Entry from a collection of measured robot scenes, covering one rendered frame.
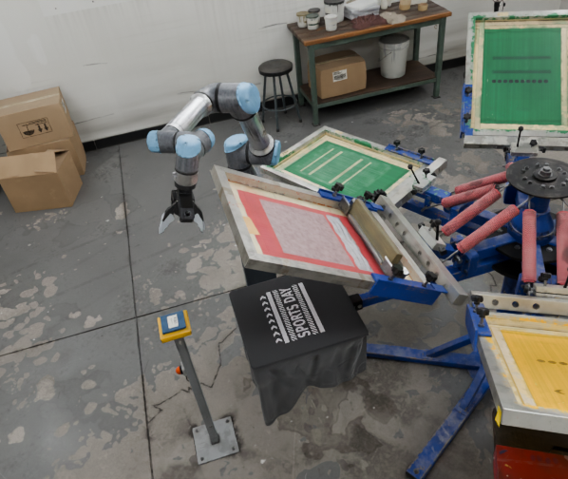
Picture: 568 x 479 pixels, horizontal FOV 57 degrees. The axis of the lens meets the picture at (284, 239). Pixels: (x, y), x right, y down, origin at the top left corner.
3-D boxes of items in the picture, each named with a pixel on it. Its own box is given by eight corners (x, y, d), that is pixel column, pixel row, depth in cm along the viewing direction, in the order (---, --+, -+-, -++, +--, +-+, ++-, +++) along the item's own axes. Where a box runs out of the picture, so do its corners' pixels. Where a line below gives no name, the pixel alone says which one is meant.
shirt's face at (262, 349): (253, 368, 201) (253, 368, 201) (229, 292, 234) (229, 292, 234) (369, 333, 209) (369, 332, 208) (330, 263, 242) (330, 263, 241)
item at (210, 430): (198, 465, 273) (149, 350, 212) (192, 429, 289) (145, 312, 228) (239, 451, 276) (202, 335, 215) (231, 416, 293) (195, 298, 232)
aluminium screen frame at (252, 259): (244, 268, 159) (249, 258, 157) (210, 172, 203) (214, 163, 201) (432, 301, 196) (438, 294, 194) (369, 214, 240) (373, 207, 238)
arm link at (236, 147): (231, 155, 256) (226, 130, 247) (257, 157, 253) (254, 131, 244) (223, 169, 247) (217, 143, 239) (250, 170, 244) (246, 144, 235)
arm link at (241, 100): (255, 146, 252) (218, 75, 202) (285, 148, 248) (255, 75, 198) (250, 169, 248) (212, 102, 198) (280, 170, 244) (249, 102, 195)
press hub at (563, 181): (483, 407, 282) (536, 205, 195) (446, 353, 311) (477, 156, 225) (547, 385, 288) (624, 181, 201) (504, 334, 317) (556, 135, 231)
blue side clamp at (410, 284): (369, 295, 182) (379, 279, 178) (363, 285, 185) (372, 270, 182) (431, 305, 196) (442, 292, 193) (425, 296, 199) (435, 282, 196)
